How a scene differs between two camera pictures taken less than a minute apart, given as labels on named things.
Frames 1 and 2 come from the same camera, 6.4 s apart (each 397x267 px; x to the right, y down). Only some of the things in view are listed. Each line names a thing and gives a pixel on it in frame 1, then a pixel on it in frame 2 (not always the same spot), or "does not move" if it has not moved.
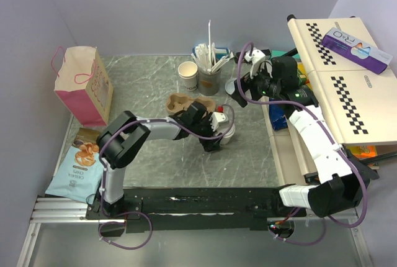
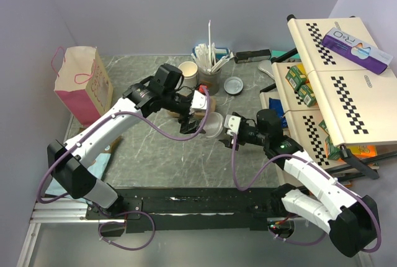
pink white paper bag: [83, 84] does not move
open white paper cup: [188, 71] does not move
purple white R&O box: [368, 54] does not move
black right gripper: [250, 82] to [239, 141]
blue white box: [219, 53] does not move
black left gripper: [209, 144] to [186, 126]
